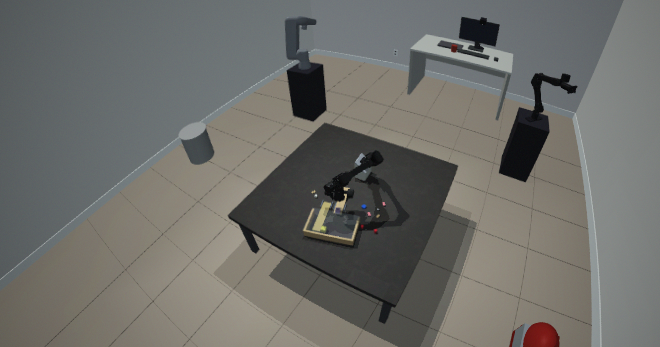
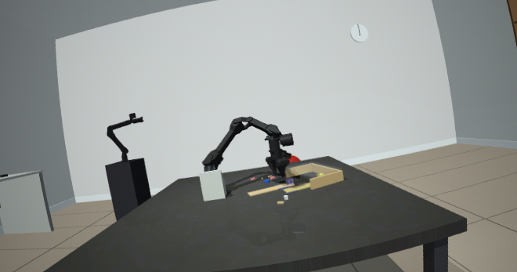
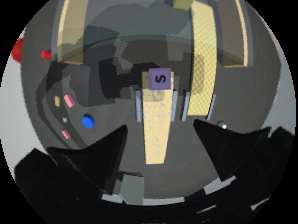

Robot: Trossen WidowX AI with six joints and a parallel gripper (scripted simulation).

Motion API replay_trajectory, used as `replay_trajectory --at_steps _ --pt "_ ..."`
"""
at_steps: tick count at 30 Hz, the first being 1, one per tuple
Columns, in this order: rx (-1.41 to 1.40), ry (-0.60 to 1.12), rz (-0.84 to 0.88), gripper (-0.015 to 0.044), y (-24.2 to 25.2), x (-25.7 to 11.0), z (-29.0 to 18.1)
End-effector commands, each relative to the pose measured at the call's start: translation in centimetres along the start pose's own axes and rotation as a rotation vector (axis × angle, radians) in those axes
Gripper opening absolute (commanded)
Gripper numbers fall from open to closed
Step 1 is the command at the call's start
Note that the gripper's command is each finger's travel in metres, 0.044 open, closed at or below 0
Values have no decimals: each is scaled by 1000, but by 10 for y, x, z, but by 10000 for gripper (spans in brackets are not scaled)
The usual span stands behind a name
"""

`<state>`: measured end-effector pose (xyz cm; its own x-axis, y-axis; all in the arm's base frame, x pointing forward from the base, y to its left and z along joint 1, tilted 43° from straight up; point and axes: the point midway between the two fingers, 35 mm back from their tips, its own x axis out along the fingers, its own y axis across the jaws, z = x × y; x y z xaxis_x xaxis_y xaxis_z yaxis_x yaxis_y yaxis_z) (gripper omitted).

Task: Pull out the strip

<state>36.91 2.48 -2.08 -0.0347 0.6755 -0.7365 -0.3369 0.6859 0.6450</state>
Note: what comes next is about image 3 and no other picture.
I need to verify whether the purple cube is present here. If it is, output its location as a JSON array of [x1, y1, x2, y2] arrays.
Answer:
[[149, 68, 172, 91]]

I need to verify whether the small blue block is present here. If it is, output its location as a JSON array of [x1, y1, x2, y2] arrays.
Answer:
[[82, 115, 94, 129]]

